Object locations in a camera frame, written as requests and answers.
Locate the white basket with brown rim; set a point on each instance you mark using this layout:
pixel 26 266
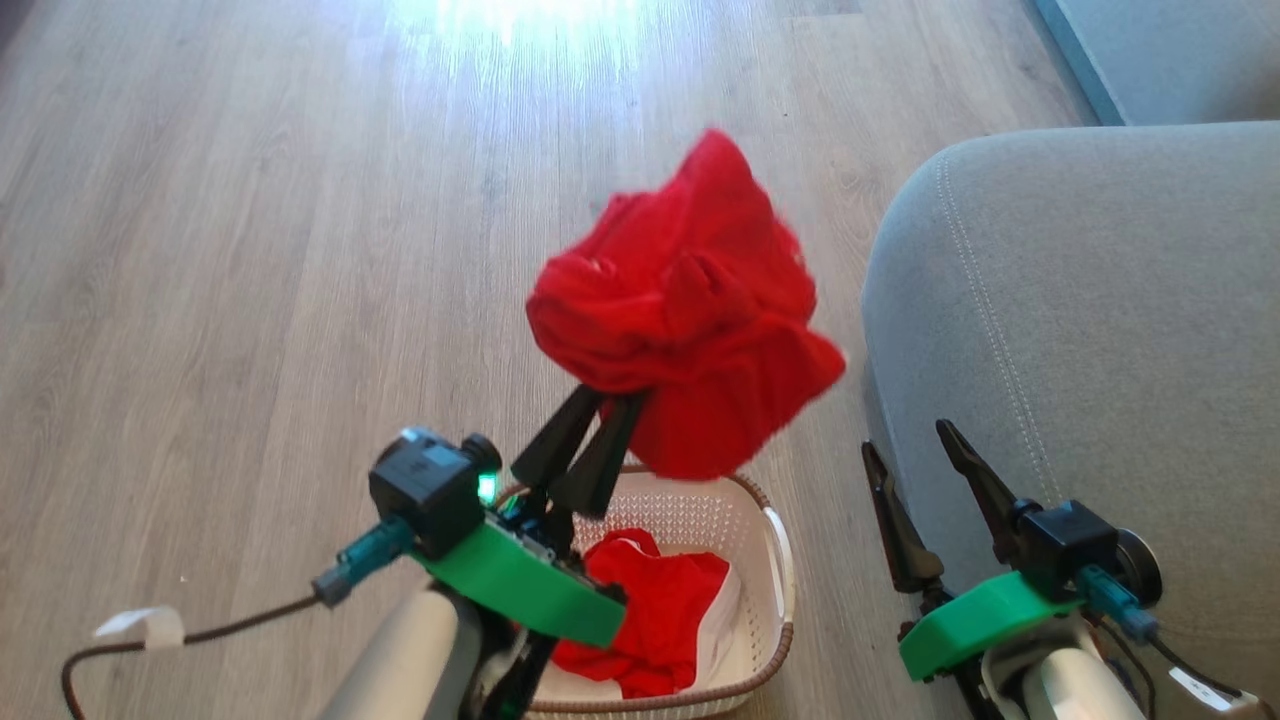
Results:
pixel 760 560

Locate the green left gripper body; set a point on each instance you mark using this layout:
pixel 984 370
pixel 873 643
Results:
pixel 520 585

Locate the plain red garment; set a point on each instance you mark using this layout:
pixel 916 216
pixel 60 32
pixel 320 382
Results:
pixel 690 310

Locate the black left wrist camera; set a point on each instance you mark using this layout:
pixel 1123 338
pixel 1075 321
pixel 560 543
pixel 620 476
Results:
pixel 425 490

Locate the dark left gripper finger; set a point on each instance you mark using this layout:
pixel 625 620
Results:
pixel 556 440
pixel 602 460

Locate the grey fabric sofa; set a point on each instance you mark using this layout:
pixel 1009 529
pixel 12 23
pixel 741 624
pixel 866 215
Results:
pixel 1090 330

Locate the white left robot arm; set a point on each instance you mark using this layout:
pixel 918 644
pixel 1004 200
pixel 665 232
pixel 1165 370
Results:
pixel 410 660

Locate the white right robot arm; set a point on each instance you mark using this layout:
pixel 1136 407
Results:
pixel 1070 685

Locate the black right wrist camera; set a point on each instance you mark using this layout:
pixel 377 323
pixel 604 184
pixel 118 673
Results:
pixel 1075 545

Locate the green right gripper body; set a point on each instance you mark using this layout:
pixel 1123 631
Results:
pixel 975 620

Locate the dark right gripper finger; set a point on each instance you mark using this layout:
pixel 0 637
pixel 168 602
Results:
pixel 895 525
pixel 985 490

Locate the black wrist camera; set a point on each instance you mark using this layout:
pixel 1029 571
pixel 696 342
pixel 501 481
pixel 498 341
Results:
pixel 425 490
pixel 1075 545

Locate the red garment with white trim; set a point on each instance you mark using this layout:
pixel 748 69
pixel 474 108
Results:
pixel 660 610

